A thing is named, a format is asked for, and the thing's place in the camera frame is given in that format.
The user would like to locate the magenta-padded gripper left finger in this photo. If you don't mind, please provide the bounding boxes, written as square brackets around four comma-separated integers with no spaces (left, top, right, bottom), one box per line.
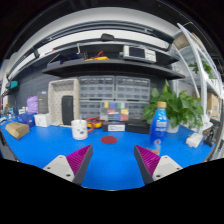
[43,144,94,186]

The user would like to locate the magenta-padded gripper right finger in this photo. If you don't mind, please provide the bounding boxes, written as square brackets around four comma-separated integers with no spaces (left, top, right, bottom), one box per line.
[133,144,183,186]

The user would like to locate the blue drink bottle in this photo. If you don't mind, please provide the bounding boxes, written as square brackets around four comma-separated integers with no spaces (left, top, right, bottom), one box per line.
[148,101,169,156]

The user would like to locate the white mug with face print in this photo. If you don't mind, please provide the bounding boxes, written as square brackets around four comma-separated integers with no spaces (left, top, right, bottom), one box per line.
[70,119,89,141]

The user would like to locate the white adapter block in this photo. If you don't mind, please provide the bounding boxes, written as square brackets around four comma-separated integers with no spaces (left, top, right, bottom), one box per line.
[185,132,204,149]

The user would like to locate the flat black case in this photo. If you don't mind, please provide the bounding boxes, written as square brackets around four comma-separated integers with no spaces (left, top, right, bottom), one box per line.
[125,119,152,135]

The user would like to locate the small white carton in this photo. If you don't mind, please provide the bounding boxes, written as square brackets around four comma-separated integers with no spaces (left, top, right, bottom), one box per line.
[33,113,52,128]

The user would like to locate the yellow and red hand tool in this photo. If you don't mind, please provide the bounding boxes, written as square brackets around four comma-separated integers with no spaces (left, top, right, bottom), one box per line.
[85,116,104,133]

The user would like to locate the flat round red coaster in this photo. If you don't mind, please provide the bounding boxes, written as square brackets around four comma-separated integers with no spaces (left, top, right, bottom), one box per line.
[100,135,118,145]

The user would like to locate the tall black speaker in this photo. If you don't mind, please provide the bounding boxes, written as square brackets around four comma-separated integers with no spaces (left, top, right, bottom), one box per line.
[61,95,75,126]

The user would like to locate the brown cardboard box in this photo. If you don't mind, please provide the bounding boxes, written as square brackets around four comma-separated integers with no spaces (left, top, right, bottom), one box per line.
[4,121,31,140]

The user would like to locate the blue box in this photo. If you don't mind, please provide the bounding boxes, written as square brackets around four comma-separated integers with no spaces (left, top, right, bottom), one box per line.
[17,112,36,128]

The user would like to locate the black clamp device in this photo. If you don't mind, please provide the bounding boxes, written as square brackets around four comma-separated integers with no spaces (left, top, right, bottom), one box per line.
[203,118,223,148]

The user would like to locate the potted green leafy plant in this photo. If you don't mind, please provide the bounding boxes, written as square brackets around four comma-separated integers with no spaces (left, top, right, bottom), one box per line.
[141,79,205,134]

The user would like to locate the dark grey carton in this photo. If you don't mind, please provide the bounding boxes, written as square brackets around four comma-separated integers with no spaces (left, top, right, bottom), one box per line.
[37,91,50,115]

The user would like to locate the beige perforated tray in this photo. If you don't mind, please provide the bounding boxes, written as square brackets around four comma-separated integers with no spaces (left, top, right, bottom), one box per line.
[47,78,81,127]

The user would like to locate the purple plastic bag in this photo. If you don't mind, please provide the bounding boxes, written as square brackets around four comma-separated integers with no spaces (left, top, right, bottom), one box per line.
[26,95,39,115]

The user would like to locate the clear box with coloured parts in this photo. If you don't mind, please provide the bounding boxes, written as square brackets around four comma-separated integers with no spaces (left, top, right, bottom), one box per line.
[99,100,130,123]

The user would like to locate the white shelf unit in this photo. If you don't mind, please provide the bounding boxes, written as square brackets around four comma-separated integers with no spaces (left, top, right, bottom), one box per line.
[169,23,224,134]

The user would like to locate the black overhead shelf unit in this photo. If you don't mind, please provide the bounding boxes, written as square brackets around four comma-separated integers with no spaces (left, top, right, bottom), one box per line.
[6,31,186,82]

